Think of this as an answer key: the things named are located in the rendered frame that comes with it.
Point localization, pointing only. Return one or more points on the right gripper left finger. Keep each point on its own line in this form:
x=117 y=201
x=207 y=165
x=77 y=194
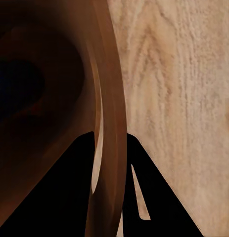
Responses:
x=57 y=206

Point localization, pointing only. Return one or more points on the can of soda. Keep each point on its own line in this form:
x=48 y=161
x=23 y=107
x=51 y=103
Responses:
x=21 y=85

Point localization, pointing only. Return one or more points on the trash can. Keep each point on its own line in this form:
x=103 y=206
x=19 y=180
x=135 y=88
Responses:
x=73 y=44

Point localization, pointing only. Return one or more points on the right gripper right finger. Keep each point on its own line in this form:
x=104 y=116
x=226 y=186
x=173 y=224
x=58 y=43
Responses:
x=168 y=217

